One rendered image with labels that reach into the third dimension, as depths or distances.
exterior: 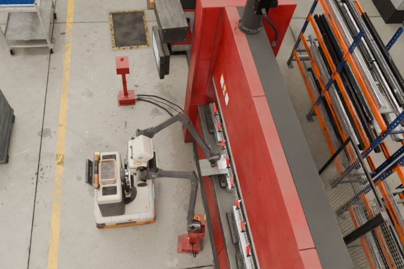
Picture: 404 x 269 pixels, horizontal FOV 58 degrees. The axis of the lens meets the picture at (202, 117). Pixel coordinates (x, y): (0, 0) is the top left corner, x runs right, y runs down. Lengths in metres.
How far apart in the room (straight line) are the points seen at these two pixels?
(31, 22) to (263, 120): 4.42
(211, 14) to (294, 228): 1.90
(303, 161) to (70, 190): 3.12
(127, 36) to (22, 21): 1.54
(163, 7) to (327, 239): 2.52
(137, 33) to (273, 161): 4.29
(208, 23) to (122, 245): 2.63
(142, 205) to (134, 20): 3.34
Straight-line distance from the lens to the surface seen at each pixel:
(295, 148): 2.46
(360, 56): 4.55
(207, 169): 3.70
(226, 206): 3.72
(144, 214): 4.27
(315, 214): 2.31
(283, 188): 2.31
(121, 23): 6.41
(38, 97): 5.61
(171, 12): 3.65
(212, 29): 3.38
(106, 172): 3.79
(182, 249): 4.33
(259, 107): 2.56
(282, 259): 2.53
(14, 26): 6.16
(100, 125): 5.15
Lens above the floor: 4.32
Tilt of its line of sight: 56 degrees down
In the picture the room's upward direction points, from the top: 11 degrees clockwise
